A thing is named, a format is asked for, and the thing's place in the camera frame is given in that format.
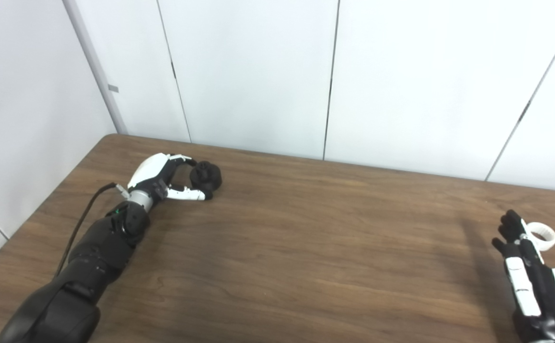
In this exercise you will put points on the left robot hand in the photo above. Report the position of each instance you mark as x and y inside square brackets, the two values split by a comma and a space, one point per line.
[148, 169]

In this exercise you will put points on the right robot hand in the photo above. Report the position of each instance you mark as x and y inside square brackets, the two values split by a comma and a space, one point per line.
[541, 295]

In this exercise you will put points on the round black part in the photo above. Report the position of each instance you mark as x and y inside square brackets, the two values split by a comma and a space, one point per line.
[206, 177]

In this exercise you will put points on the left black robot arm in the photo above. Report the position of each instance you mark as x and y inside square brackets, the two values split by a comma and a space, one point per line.
[91, 257]

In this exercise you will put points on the grey wall corner post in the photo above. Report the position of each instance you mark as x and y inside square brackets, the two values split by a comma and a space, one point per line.
[96, 71]

